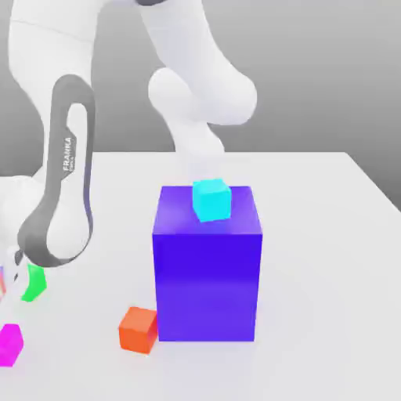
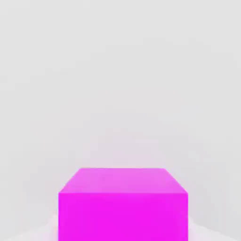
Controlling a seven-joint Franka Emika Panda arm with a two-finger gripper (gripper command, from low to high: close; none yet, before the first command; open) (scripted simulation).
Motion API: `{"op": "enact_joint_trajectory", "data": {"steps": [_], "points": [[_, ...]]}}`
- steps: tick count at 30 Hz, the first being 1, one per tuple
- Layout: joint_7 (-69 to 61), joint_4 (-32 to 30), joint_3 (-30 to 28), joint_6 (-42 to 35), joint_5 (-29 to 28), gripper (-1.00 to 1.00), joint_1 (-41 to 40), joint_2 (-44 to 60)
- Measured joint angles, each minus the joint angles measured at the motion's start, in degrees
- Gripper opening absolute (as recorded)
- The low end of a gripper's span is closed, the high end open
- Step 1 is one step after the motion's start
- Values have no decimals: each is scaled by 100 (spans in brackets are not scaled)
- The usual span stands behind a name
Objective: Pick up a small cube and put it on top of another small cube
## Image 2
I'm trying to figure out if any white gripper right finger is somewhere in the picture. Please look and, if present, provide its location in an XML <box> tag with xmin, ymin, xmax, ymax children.
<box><xmin>188</xmin><ymin>216</ymin><xmax>241</xmax><ymax>241</ymax></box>

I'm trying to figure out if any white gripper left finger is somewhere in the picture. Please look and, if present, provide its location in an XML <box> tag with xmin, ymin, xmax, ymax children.
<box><xmin>3</xmin><ymin>214</ymin><xmax>59</xmax><ymax>241</ymax></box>

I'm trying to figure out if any small magenta cube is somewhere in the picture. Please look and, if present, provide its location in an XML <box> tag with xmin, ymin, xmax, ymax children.
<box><xmin>57</xmin><ymin>167</ymin><xmax>189</xmax><ymax>241</ymax></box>

